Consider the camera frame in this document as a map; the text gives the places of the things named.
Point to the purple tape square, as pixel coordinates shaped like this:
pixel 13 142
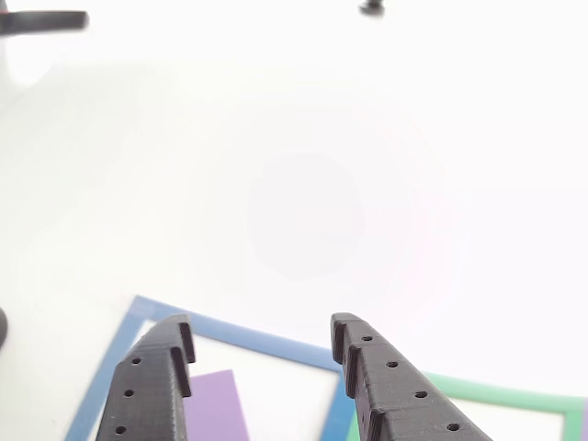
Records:
pixel 584 418

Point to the white post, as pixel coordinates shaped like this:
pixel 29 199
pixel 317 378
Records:
pixel 25 59

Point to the dark grey curved bar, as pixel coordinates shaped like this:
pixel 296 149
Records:
pixel 41 22

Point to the blue tape square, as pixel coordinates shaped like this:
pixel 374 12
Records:
pixel 275 342

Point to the large purple cube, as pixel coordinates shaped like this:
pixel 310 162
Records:
pixel 216 409

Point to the green tape square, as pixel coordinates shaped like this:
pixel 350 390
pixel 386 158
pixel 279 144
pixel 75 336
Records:
pixel 505 395

